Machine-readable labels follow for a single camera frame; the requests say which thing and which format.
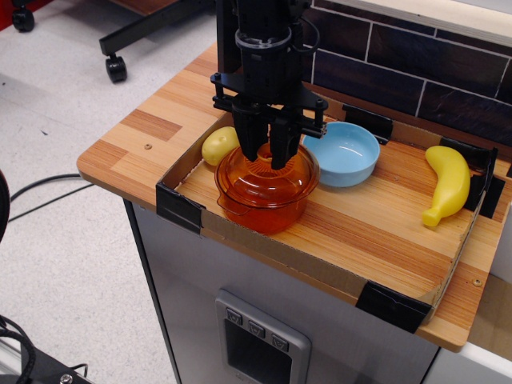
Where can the orange transparent plastic pot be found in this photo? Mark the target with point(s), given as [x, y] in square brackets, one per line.
[263, 220]

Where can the orange transparent pot lid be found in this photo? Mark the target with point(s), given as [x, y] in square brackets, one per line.
[255, 184]

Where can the light blue plastic bowl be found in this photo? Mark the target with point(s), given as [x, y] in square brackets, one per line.
[347, 154]

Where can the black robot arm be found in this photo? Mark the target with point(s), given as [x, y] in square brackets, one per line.
[258, 19]

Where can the yellow toy banana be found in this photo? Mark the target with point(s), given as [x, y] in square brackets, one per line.
[453, 184]

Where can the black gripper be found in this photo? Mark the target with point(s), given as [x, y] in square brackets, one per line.
[268, 89]

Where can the cardboard fence with black tape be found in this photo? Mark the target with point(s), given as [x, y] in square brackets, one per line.
[366, 244]

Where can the dark brick backsplash panel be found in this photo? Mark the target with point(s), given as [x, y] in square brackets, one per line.
[446, 78]

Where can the grey toy dishwasher cabinet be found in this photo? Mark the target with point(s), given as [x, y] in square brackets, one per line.
[227, 317]

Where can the black equipment with cables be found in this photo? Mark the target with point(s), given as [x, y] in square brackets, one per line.
[23, 362]

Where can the yellow toy potato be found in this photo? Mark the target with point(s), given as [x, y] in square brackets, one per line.
[218, 144]

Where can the black wheeled cart frame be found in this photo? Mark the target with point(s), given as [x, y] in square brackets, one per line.
[70, 36]

